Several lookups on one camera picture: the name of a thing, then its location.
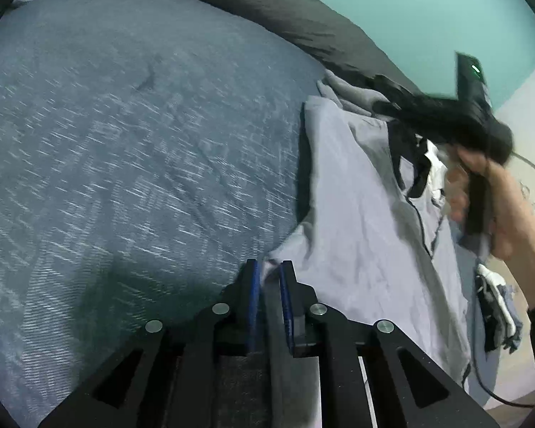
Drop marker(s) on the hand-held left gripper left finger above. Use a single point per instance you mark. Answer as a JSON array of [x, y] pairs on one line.
[[252, 303]]

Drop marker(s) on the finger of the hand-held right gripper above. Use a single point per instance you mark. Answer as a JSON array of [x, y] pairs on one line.
[[392, 98]]

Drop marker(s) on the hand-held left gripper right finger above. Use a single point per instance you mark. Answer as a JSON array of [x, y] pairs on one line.
[[287, 307]]

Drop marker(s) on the grey jacket with black trim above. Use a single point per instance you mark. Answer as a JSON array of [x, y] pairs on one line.
[[361, 214]]

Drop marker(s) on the person's right hand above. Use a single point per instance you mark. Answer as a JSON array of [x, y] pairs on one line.
[[512, 218]]

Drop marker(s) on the white socks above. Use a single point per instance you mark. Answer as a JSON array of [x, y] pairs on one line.
[[488, 276]]

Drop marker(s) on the black striped garment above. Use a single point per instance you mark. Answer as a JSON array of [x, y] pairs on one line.
[[495, 325]]

